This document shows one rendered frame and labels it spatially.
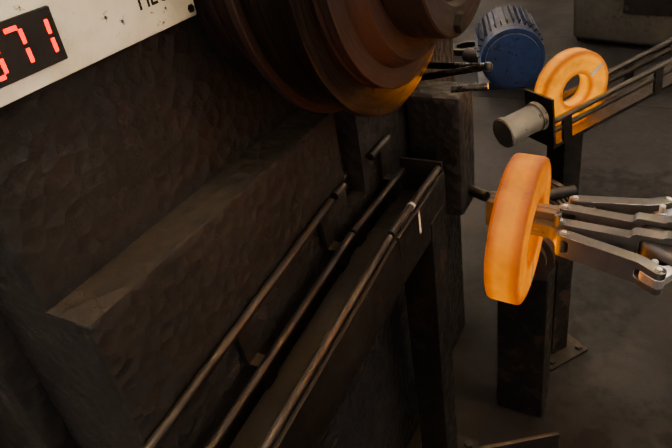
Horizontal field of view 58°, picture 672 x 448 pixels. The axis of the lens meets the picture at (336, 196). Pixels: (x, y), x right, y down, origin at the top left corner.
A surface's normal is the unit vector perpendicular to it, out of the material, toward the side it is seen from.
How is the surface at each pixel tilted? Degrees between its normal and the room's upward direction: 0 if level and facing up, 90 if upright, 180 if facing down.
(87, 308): 0
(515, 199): 34
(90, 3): 90
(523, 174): 12
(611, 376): 0
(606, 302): 0
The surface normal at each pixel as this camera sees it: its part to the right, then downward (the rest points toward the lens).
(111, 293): -0.14, -0.85
